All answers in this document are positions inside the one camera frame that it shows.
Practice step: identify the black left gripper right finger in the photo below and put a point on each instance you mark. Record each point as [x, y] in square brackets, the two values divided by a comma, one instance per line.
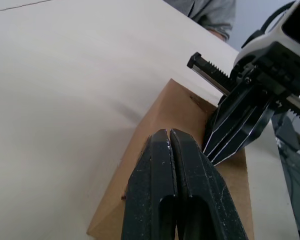
[202, 180]

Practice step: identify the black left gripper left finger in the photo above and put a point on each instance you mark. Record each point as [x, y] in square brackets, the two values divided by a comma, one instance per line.
[150, 180]

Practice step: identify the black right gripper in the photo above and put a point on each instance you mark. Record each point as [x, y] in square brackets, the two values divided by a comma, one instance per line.
[272, 72]

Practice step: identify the small brown cardboard box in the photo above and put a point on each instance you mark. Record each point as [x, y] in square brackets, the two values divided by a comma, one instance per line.
[170, 110]

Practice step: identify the dark grey metal structure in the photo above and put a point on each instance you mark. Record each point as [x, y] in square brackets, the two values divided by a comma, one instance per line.
[295, 162]

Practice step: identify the person in grey shirt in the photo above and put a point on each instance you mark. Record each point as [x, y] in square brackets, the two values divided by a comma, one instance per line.
[212, 12]

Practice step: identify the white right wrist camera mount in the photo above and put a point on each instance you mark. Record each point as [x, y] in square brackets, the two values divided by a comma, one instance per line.
[265, 35]

